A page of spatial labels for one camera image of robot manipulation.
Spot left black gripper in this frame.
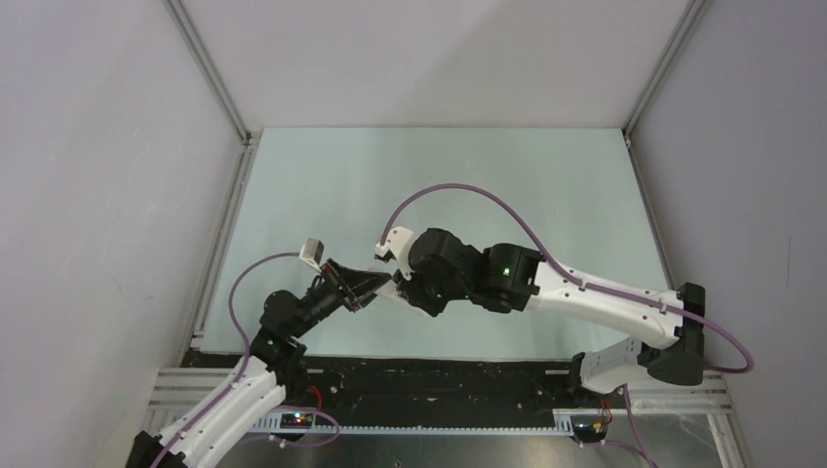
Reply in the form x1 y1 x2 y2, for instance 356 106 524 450
289 257 393 338

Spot white remote control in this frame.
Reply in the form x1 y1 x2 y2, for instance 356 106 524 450
374 281 432 319

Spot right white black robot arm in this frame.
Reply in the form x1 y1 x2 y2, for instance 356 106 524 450
375 227 706 408

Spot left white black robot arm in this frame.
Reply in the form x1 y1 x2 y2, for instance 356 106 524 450
126 259 392 467

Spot left controller board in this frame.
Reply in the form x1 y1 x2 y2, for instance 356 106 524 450
279 411 315 431

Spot controller board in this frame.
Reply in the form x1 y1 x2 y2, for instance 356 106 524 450
571 422 608 447
279 411 315 431

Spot right controller board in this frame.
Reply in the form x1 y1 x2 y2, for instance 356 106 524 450
571 422 608 447

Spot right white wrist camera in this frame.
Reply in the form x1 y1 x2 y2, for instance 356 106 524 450
374 226 416 281

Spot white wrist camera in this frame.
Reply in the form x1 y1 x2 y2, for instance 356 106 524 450
298 238 325 271
374 226 416 281

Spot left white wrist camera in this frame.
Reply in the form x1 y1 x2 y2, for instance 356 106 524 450
298 238 325 271

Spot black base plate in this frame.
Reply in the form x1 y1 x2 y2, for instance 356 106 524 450
187 353 632 429

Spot left aluminium frame rail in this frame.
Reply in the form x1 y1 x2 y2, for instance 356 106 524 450
164 0 257 350

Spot aluminium frame rail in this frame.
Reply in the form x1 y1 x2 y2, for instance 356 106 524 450
164 0 257 350
621 0 713 287

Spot grey slotted cable duct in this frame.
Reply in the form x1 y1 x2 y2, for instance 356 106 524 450
248 412 573 436

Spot right aluminium frame rail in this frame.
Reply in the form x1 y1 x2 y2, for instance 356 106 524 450
621 0 713 287

